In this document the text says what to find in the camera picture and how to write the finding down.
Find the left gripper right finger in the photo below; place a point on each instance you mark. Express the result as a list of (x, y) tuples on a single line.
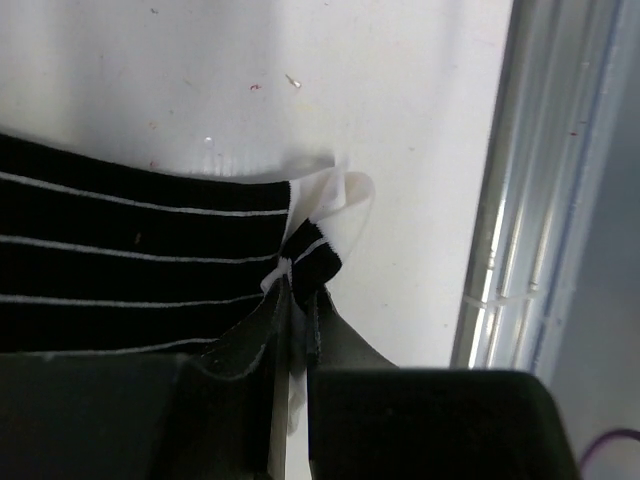
[(371, 419)]

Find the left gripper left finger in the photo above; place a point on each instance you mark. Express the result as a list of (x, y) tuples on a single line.
[(229, 415)]

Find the black white striped sock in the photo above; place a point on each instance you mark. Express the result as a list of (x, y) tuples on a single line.
[(100, 258)]

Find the aluminium mounting rail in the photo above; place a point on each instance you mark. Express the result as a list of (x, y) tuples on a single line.
[(552, 285)]

